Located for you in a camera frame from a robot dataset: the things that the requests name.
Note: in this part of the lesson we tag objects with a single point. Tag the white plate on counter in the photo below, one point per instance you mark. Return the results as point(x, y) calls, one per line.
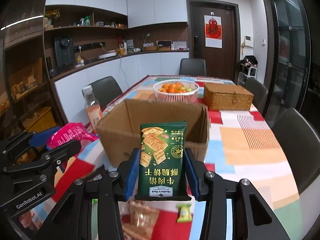
point(107, 55)

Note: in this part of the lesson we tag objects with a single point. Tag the black glass cabinet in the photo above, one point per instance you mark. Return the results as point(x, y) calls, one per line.
point(292, 58)

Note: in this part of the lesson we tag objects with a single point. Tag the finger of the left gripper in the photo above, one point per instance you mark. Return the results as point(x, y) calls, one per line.
point(18, 144)
point(55, 152)

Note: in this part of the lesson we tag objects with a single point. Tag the black coffee machine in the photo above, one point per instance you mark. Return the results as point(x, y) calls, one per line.
point(64, 51)

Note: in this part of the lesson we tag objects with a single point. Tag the dark brown door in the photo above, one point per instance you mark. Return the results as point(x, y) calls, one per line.
point(220, 63)

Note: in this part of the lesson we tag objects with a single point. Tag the woven wicker box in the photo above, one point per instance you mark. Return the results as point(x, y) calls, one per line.
point(224, 97)

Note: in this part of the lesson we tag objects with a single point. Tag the red white door poster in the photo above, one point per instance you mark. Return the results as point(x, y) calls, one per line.
point(213, 31)

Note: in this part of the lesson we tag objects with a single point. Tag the pink snack bag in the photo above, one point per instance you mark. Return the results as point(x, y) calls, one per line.
point(69, 132)

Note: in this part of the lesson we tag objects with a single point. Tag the dark chair right far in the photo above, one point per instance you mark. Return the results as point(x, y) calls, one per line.
point(259, 92)

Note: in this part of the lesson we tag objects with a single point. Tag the golden snack packet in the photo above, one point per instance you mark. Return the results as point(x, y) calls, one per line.
point(143, 219)

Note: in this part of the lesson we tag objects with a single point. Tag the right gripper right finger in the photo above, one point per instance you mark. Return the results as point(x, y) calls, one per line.
point(252, 216)

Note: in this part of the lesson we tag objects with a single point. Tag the pink drink bottle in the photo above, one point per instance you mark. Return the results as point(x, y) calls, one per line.
point(92, 106)

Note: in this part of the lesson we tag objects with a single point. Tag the small green candy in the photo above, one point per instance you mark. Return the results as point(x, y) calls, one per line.
point(184, 213)

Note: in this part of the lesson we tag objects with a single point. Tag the oranges in basket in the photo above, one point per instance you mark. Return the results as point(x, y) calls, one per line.
point(177, 87)

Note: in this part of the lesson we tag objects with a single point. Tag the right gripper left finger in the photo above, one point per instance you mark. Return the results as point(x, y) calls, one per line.
point(71, 216)

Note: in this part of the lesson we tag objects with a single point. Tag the dark chair left side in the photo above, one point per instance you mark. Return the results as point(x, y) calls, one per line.
point(106, 90)

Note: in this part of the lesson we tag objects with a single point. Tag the dark chair far end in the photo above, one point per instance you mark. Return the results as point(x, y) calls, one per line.
point(193, 67)

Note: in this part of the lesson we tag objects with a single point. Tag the green cracker packet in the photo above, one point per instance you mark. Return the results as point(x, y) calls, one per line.
point(161, 170)

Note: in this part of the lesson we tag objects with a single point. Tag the white fruit basket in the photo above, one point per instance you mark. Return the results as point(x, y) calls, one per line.
point(188, 97)

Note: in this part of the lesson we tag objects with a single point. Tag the brown cardboard box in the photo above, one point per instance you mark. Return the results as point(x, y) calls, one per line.
point(124, 127)

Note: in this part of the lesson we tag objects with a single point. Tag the dark chair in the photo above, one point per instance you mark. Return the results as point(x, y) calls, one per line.
point(106, 90)
point(259, 92)
point(300, 143)

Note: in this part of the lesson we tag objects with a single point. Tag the dark chair right near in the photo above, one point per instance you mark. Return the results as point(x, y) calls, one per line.
point(300, 143)

